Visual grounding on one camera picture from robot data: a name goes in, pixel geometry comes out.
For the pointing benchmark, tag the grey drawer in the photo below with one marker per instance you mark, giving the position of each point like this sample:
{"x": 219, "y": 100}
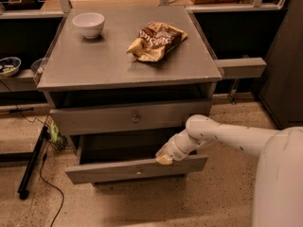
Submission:
{"x": 127, "y": 155}
{"x": 128, "y": 117}

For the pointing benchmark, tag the blue patterned bowl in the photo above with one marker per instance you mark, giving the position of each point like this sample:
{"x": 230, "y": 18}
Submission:
{"x": 9, "y": 66}

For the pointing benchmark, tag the black metal leg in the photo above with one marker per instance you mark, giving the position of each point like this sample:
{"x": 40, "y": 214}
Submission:
{"x": 22, "y": 190}

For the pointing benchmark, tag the grey side bar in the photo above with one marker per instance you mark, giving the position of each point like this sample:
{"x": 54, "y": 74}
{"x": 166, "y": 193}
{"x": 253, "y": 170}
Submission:
{"x": 244, "y": 68}

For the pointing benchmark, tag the green packet in basket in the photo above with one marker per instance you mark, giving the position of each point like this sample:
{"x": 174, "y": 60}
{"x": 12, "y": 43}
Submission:
{"x": 55, "y": 136}

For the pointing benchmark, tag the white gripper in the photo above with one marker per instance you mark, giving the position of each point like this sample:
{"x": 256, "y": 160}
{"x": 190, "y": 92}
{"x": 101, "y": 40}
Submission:
{"x": 174, "y": 150}

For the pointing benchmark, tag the grey drawer cabinet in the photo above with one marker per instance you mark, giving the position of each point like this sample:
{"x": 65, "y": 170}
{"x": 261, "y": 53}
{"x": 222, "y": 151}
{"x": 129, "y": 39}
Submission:
{"x": 89, "y": 73}

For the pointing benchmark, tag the grey top drawer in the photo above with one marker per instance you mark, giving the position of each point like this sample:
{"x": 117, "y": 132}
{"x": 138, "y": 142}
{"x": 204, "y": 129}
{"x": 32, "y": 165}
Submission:
{"x": 128, "y": 117}

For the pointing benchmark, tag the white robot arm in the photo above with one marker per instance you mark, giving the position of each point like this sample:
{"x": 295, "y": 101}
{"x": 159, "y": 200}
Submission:
{"x": 278, "y": 194}

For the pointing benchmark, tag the brown chip bag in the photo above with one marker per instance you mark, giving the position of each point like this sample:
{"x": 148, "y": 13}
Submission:
{"x": 155, "y": 40}

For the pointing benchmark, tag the white ceramic bowl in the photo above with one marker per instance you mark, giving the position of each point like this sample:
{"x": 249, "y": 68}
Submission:
{"x": 89, "y": 24}

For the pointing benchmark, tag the clear glass cup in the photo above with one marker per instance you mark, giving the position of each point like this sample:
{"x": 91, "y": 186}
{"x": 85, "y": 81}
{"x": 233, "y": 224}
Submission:
{"x": 37, "y": 64}

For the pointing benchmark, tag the grey side shelf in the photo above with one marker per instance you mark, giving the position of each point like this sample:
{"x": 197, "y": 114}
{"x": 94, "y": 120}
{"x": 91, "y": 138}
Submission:
{"x": 21, "y": 82}

